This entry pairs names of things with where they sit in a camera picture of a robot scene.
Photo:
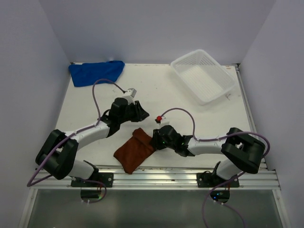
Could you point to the white plastic basket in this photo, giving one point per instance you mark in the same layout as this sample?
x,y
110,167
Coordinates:
x,y
203,76

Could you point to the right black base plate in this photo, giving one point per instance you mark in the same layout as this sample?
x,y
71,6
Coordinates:
x,y
207,179

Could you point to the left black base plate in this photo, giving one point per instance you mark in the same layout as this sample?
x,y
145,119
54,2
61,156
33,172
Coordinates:
x,y
98,179

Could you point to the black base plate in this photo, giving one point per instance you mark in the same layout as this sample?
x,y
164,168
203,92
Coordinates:
x,y
98,179
207,179

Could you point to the blue towel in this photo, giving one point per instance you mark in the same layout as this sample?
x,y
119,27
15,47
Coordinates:
x,y
86,74

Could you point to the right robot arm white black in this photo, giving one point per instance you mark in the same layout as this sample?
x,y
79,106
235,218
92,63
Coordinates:
x,y
243,152

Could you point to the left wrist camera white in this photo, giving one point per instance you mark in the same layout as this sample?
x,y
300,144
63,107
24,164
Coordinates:
x,y
131,92

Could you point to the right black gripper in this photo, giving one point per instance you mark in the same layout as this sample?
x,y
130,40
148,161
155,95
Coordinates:
x,y
155,140

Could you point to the brown orange towel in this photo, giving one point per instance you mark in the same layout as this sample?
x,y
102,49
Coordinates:
x,y
135,151

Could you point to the aluminium front rail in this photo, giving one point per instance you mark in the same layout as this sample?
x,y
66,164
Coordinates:
x,y
182,179

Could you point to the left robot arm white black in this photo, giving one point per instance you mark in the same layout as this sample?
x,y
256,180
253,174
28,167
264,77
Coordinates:
x,y
58,154

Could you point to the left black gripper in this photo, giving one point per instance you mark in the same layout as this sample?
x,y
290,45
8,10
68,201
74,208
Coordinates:
x,y
140,114

